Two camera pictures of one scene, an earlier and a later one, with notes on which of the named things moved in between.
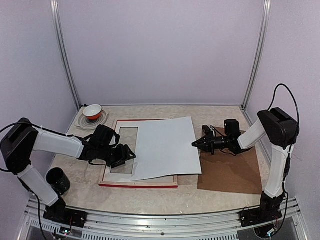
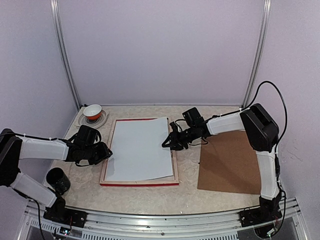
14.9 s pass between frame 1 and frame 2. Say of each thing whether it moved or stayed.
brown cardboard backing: stayed
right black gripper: moved
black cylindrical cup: stayed
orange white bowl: stayed
